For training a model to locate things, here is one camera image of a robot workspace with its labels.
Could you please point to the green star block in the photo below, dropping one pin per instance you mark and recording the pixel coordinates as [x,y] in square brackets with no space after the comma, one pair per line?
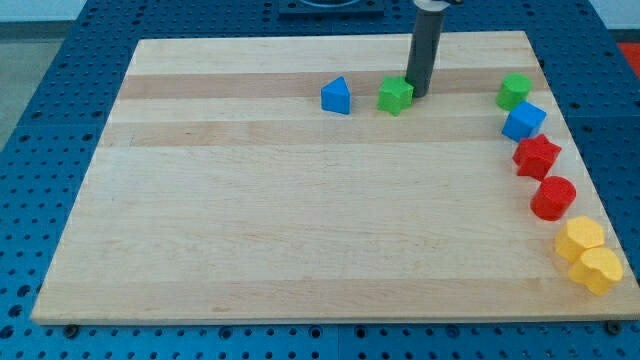
[394,95]

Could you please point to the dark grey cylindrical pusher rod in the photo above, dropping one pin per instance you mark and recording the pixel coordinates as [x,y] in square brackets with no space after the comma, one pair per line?
[424,44]

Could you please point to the red cylinder block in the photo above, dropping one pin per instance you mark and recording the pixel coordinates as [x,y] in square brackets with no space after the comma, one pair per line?
[553,198]

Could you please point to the blue cube block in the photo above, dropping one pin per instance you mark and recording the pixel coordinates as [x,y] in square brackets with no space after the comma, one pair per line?
[523,121]

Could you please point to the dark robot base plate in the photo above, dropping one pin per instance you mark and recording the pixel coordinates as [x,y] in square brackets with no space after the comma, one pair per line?
[299,8]

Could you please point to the blue triangle block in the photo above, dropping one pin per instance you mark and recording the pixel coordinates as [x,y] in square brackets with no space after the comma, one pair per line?
[336,97]

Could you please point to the green cylinder block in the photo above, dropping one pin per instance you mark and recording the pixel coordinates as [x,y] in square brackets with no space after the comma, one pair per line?
[514,89]

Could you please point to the red star block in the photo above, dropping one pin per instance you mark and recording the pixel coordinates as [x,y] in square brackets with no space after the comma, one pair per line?
[534,157]

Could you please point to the yellow heart block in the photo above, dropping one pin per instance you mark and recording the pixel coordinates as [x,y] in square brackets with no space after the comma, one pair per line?
[598,269]

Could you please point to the wooden board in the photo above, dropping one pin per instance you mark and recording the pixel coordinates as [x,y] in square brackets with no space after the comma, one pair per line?
[221,193]

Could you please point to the yellow hexagon block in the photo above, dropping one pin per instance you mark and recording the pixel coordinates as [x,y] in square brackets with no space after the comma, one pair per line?
[576,236]

